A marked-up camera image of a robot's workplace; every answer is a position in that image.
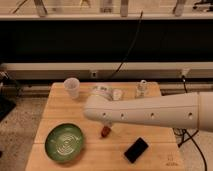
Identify green ceramic bowl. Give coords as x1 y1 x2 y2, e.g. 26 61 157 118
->
44 123 85 163

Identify black smartphone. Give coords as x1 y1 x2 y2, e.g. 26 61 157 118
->
124 137 148 163

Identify small white packet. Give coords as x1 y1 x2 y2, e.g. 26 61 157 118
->
113 89 124 101

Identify brown oblong sweet potato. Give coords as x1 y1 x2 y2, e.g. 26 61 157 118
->
101 126 111 138

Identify translucent plastic cup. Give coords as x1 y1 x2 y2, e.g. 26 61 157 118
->
63 78 80 99

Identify black floor cables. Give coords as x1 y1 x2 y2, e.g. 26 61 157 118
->
173 128 208 171

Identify clear glass jar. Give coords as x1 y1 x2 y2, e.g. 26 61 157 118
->
135 80 148 98

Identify black hanging cable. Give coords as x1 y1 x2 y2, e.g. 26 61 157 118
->
107 10 145 80

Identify white wall outlet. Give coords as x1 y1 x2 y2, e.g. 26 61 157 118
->
91 71 98 79

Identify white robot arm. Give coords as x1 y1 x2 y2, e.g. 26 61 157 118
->
83 85 213 132

